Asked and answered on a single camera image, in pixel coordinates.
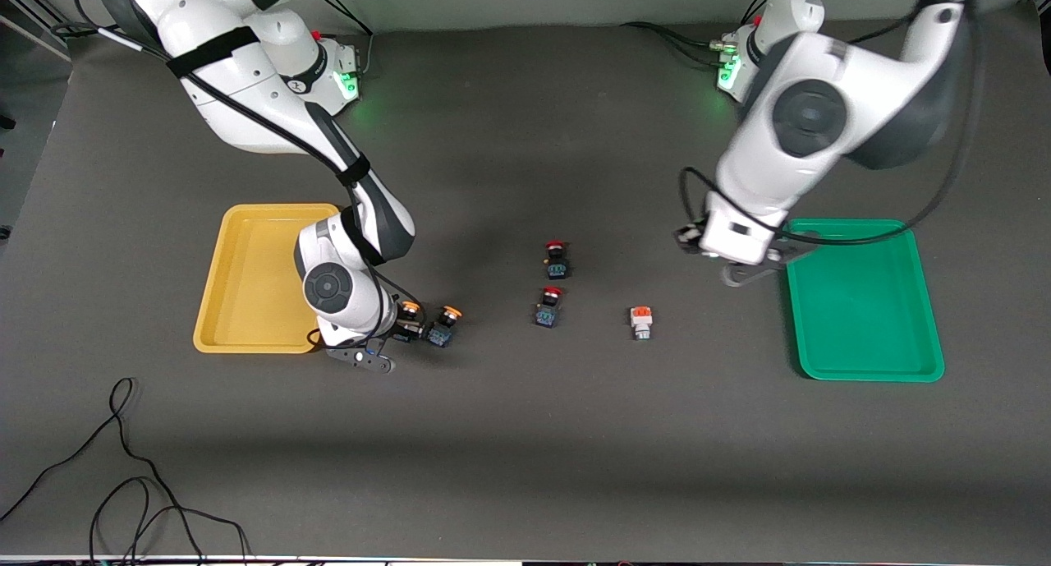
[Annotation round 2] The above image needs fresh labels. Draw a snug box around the yellow mushroom push button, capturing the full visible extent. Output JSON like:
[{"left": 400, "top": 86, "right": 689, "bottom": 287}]
[
  {"left": 397, "top": 301, "right": 427, "bottom": 342},
  {"left": 426, "top": 305, "right": 464, "bottom": 349}
]

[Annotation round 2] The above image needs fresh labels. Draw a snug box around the yellow plastic tray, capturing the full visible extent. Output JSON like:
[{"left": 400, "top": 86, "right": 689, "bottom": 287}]
[{"left": 193, "top": 203, "right": 342, "bottom": 355}]

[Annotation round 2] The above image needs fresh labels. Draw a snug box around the green plastic tray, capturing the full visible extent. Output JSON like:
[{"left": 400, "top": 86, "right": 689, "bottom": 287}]
[{"left": 780, "top": 219, "right": 946, "bottom": 383}]

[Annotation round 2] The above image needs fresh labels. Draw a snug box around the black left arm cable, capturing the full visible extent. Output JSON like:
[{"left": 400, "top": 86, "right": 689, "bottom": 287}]
[{"left": 678, "top": 0, "right": 986, "bottom": 246}]

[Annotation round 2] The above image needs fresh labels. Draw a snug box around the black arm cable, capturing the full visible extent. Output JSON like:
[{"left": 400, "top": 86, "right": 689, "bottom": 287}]
[
  {"left": 678, "top": 0, "right": 986, "bottom": 246},
  {"left": 49, "top": 0, "right": 424, "bottom": 345}
]

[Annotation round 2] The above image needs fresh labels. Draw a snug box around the black left base cable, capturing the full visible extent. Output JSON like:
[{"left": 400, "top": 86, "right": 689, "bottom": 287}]
[{"left": 620, "top": 21, "right": 733, "bottom": 66}]

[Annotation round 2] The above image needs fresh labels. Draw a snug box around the black base cable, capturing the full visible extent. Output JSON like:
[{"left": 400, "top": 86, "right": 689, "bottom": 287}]
[
  {"left": 312, "top": 0, "right": 375, "bottom": 78},
  {"left": 620, "top": 21, "right": 733, "bottom": 66}
]

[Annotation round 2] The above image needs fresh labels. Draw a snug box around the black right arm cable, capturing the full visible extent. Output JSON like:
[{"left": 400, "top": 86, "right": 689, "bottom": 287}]
[{"left": 49, "top": 0, "right": 424, "bottom": 345}]

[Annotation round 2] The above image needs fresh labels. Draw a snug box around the black right base cable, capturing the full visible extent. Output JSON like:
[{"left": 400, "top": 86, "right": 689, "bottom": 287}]
[{"left": 312, "top": 0, "right": 375, "bottom": 78}]

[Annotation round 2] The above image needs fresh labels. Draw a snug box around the loose thin black cable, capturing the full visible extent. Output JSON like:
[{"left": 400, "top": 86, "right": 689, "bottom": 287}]
[{"left": 0, "top": 377, "right": 252, "bottom": 566}]

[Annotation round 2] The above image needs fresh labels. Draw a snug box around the grey metal frame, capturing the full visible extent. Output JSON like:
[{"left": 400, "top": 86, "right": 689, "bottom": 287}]
[{"left": 0, "top": 0, "right": 75, "bottom": 62}]

